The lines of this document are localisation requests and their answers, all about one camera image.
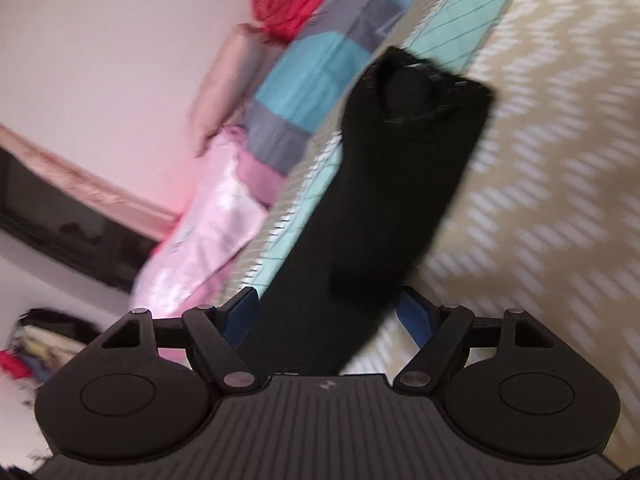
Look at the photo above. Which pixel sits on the red clothes pile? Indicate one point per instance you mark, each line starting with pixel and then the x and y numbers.
pixel 11 362

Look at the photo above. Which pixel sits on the black pants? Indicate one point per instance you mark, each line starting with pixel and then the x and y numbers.
pixel 380 185

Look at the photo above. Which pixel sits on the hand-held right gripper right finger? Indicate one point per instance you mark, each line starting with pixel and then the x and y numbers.
pixel 417 321

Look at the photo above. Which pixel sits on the salmon pink pillow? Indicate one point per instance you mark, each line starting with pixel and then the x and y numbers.
pixel 230 80

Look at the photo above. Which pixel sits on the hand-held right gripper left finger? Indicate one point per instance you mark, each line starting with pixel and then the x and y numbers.
pixel 240 319

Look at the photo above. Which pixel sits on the patterned bedsheet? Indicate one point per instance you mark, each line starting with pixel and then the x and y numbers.
pixel 550 185

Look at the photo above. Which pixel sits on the blue grey striped quilt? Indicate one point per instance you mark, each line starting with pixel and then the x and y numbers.
pixel 310 75

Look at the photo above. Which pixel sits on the dark clothes pile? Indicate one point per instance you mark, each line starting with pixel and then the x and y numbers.
pixel 50 325

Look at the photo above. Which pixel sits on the dark cabinet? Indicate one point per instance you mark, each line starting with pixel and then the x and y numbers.
pixel 60 225

